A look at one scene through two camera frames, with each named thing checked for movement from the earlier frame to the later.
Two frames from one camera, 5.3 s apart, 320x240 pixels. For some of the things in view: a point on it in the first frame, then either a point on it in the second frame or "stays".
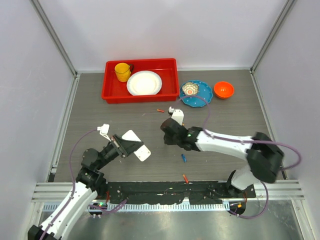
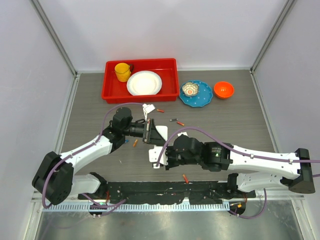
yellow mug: (123, 71) stays
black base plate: (161, 192) stays
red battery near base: (185, 178) stays
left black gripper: (126, 146) to (152, 136)
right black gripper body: (171, 141) to (174, 158)
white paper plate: (144, 83) stays
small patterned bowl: (190, 88) stays
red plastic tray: (114, 91) stays
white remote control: (143, 152) to (154, 154)
